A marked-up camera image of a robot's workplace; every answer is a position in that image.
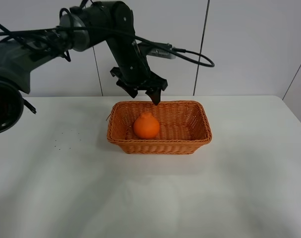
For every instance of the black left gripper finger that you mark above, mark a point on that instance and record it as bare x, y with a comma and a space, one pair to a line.
130, 91

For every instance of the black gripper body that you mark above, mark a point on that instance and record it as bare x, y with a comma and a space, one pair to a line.
135, 79

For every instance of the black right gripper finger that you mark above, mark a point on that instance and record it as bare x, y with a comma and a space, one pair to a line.
155, 95

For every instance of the orange fruit with stem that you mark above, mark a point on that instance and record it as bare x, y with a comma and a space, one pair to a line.
146, 126

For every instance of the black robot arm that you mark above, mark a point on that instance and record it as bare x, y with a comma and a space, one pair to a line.
80, 28

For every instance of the orange wicker basket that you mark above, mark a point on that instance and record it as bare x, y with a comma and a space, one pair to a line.
184, 127

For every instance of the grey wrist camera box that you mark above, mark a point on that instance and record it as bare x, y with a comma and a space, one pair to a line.
160, 53

